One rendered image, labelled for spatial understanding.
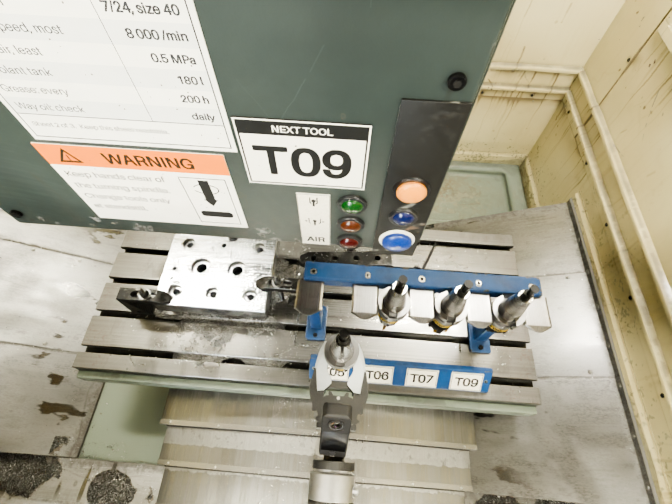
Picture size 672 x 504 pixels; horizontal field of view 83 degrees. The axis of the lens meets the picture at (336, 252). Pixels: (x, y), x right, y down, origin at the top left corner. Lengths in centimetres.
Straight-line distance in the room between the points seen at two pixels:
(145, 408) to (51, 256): 62
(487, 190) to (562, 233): 47
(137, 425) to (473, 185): 157
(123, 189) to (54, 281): 121
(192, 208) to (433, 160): 23
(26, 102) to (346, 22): 23
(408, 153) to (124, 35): 19
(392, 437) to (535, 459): 38
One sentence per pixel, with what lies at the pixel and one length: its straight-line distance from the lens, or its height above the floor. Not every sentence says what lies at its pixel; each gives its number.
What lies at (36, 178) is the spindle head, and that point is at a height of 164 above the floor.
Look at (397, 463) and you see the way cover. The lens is 119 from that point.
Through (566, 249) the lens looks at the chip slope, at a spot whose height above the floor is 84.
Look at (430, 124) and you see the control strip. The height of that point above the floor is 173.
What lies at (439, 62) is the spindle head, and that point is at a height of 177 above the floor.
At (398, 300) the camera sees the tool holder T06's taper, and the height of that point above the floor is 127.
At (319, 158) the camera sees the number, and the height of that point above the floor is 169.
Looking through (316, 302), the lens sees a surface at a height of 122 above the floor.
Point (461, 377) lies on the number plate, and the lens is 103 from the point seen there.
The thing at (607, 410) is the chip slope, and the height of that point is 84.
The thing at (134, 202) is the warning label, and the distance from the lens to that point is 42.
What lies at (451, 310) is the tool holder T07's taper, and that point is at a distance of 74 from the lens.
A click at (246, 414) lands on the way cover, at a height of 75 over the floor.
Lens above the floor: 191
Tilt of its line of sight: 61 degrees down
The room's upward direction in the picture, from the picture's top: 2 degrees clockwise
